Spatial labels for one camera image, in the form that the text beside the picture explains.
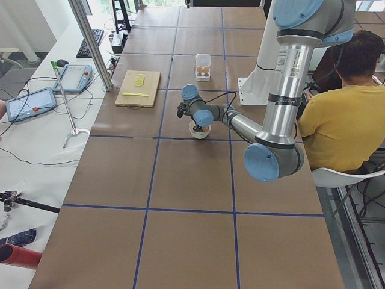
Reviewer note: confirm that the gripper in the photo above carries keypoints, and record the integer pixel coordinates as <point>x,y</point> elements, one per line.
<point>198,126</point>

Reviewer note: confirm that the clear plastic egg box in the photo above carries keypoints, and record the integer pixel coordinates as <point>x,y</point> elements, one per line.
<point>202,60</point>

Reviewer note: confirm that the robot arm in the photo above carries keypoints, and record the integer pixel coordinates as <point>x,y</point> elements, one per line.
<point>297,28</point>

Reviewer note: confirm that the white bowl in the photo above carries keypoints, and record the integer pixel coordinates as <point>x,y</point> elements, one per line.
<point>198,135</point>

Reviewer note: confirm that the wooden cutting board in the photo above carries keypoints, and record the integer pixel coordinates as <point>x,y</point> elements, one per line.
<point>150,87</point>

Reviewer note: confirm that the yellow plastic knife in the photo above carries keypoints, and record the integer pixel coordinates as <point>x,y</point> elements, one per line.
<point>135,94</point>

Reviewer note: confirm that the reacher grabber stick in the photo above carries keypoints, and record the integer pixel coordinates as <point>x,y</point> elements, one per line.
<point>75,131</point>

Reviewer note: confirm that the teach pendant tablet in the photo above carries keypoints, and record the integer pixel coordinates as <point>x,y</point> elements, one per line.
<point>75,78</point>
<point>30,105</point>

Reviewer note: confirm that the white chair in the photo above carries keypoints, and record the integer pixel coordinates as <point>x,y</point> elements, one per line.
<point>328,179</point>

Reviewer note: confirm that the person in yellow shirt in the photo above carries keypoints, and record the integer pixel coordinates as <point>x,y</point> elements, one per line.
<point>342,128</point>

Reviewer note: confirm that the black computer mouse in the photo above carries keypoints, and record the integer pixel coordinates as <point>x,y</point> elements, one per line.
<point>61,63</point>

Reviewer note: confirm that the black clamp tool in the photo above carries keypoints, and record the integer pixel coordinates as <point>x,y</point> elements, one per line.
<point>11,198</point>

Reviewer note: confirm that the red cylinder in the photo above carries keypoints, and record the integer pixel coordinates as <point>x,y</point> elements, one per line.
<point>19,256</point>

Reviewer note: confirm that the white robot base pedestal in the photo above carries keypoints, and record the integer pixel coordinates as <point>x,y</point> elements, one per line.
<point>255,89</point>

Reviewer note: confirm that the aluminium frame post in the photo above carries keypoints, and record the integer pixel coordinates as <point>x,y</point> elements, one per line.
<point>81,18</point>

